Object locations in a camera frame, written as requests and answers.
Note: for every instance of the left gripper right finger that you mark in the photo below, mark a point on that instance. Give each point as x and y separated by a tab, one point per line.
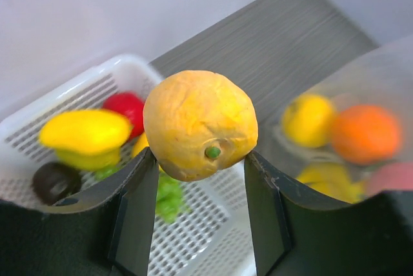
299	231

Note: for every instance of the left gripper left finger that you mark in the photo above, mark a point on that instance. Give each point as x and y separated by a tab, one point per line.
103	230

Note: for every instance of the yellow banana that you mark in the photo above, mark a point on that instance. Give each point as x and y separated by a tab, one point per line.
333	180

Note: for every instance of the clear pink zip top bag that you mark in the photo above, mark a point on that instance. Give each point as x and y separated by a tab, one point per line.
382	77

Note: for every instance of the pink peach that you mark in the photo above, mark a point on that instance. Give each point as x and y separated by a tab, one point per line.
393	176

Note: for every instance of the yellow lemon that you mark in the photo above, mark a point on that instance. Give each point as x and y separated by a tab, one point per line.
307	120

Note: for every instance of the orange fruit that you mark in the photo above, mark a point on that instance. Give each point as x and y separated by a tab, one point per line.
364	134

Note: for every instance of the small yellow pepper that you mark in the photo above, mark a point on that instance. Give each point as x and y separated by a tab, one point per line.
198	122

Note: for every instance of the green grapes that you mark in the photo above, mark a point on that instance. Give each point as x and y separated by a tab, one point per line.
169	199

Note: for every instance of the dark mangosteen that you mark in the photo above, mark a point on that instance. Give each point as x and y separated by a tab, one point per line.
54	181

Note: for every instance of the yellow pear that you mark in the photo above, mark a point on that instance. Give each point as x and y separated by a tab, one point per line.
140	144

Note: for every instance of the yellow mango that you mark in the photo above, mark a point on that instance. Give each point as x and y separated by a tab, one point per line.
89	139

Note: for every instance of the red apple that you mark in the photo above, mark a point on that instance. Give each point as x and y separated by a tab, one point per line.
129	105

